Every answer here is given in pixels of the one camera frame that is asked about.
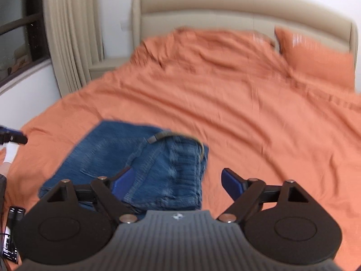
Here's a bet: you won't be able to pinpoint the orange pillow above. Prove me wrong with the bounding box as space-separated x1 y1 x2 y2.
275 27 356 89

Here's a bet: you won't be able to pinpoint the blue denim pants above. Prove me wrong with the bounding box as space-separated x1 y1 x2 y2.
38 120 210 213

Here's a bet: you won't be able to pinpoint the beige curtain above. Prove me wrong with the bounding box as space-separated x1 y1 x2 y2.
42 0 105 99

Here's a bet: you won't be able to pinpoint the orange bed sheet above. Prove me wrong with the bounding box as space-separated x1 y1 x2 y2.
4 30 361 271

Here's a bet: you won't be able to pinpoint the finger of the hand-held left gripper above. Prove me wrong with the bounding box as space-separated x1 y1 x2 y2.
0 124 29 145

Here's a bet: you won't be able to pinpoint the beige nightstand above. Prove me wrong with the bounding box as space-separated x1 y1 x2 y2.
89 57 134 81

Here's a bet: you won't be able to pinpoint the dark framed window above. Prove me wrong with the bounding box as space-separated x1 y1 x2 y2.
0 0 52 89

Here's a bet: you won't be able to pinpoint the black smartphone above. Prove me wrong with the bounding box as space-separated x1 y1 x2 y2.
1 206 26 264

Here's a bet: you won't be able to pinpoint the white strap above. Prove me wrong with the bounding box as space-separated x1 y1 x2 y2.
3 143 19 165

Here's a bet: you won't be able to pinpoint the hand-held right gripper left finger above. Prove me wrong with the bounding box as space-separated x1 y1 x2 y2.
46 167 139 224

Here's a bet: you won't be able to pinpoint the beige padded headboard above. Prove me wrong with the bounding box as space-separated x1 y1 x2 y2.
131 0 356 63

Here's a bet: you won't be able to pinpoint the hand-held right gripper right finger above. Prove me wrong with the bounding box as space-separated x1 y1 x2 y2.
217 168 311 224

